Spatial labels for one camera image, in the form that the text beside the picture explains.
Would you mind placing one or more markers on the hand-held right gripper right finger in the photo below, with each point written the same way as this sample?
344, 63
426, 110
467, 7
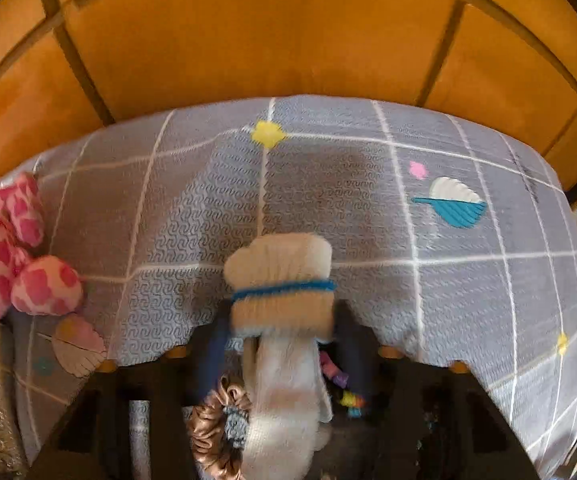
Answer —
353, 355

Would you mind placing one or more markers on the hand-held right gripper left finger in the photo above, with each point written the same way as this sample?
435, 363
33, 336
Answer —
216, 360

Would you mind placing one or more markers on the cream cloth with band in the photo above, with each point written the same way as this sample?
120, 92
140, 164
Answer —
278, 260

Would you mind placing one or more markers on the grey knitted scrunchie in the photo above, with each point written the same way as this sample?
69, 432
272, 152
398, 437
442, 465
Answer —
236, 425

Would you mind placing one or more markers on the brown satin scrunchie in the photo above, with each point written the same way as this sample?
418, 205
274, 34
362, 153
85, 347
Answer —
208, 435

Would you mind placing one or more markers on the wooden panelled wardrobe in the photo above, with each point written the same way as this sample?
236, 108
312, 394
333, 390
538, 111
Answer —
268, 35

